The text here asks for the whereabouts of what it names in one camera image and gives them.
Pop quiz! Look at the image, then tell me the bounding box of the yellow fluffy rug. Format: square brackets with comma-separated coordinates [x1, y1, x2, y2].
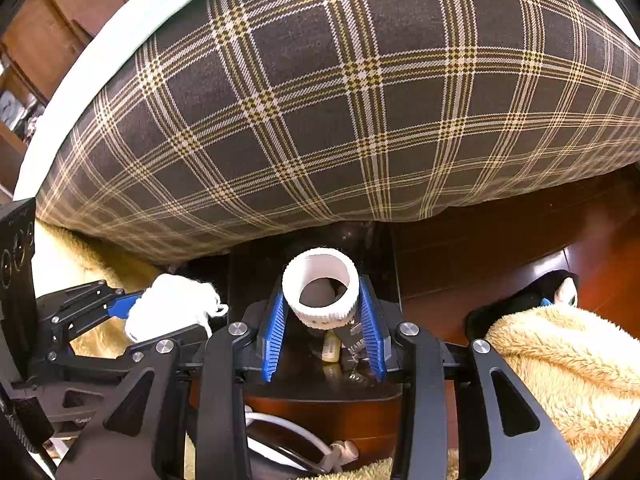
[31, 222, 640, 480]

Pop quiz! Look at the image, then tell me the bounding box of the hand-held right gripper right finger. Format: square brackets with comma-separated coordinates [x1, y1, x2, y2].
[357, 275, 587, 480]

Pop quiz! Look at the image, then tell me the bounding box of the light blue printed blanket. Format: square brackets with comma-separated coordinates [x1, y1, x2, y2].
[12, 0, 640, 201]

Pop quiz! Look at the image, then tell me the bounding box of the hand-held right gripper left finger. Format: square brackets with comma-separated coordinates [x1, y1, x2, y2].
[55, 277, 292, 480]

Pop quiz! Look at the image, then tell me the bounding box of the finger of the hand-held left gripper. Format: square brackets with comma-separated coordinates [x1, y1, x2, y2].
[44, 324, 212, 377]
[36, 280, 146, 346]

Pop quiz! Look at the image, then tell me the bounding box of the white fluffy ball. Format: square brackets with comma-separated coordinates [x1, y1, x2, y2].
[124, 274, 230, 343]

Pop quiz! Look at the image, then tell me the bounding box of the small yellow bottle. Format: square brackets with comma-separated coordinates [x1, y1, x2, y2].
[320, 330, 343, 376]

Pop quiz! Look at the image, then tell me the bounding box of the black white plush toy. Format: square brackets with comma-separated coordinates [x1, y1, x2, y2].
[465, 270, 581, 341]

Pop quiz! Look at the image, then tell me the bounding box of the white charger cable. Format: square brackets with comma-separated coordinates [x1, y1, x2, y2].
[244, 407, 358, 473]

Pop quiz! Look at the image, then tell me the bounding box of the wooden drawer cabinet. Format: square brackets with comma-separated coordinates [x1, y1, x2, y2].
[0, 0, 136, 201]

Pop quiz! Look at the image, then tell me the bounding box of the white ribbed plastic spool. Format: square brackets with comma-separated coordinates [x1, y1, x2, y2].
[281, 246, 361, 330]

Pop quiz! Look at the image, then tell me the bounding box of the black trash bin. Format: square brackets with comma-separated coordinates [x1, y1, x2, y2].
[227, 220, 403, 403]

